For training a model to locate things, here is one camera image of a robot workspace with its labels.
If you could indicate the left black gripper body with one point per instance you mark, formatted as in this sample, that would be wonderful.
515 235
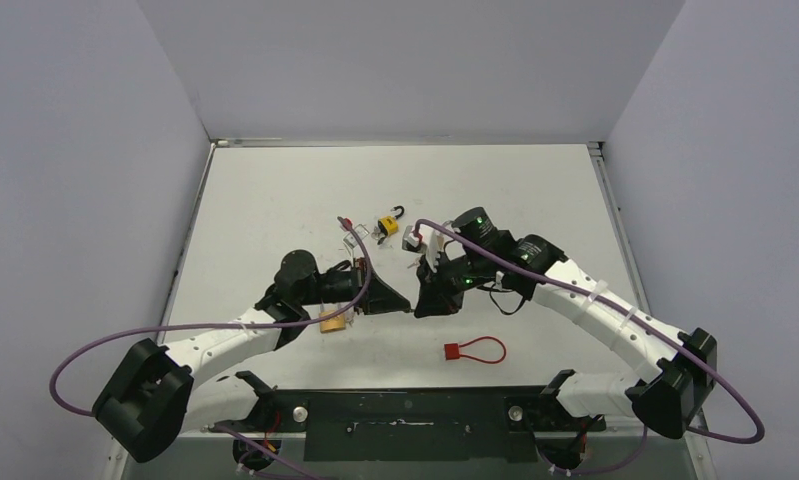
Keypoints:
357 277

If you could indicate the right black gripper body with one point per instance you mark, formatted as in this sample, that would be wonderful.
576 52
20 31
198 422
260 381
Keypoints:
435 283

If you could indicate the keys of yellow padlock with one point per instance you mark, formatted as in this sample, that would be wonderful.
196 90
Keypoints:
379 237

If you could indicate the yellow black padlock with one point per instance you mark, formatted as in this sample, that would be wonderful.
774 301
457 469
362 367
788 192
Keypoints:
389 223

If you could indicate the brass padlock short shackle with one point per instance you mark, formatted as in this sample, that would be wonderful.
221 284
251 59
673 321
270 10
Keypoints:
427 251

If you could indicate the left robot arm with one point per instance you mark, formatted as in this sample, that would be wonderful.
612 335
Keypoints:
158 392

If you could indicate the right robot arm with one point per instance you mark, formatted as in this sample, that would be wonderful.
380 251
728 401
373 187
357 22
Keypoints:
670 371

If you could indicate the brass padlock long shackle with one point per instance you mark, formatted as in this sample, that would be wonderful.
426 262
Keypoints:
332 321

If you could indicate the red cable lock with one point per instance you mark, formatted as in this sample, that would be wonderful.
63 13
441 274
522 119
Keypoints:
486 350

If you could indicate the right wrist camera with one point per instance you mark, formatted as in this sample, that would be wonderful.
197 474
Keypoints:
423 233

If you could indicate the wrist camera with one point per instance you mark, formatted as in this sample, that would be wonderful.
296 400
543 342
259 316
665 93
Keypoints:
355 236
423 233

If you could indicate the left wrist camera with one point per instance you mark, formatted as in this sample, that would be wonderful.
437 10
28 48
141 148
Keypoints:
355 236

